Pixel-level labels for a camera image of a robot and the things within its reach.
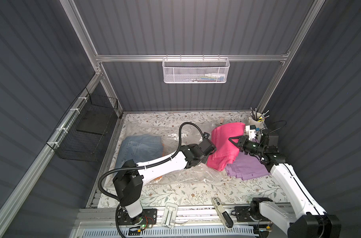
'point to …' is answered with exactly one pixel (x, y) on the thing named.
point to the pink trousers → (226, 151)
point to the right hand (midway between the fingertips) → (232, 139)
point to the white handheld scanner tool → (224, 215)
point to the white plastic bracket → (168, 219)
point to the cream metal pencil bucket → (257, 119)
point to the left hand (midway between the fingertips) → (203, 153)
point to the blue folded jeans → (139, 148)
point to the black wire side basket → (82, 134)
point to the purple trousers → (246, 166)
